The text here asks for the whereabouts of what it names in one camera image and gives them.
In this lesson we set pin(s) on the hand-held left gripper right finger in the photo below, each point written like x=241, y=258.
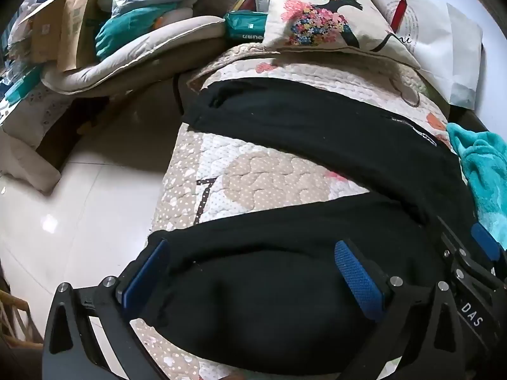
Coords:
x=358, y=281

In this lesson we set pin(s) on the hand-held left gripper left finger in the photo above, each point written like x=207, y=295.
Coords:
x=144, y=277

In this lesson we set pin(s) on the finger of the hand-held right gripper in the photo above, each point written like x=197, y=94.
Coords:
x=451, y=241
x=486, y=242

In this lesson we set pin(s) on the black pants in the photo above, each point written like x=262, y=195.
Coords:
x=309, y=285

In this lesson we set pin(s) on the teal fleece towel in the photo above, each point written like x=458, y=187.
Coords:
x=485, y=166

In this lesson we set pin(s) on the quilted heart print blanket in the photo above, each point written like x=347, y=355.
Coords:
x=257, y=174

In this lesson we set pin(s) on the patterned grey bedding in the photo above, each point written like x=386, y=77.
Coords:
x=35, y=107

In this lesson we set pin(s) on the beige padded mat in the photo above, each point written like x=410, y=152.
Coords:
x=130, y=55

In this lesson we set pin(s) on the teal cloth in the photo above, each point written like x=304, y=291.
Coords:
x=126, y=27

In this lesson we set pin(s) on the floral print cushion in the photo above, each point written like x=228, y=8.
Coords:
x=317, y=19

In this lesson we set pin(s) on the cardboard box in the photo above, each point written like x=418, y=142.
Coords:
x=47, y=27

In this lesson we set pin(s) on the teal wipes packet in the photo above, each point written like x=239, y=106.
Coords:
x=245, y=25

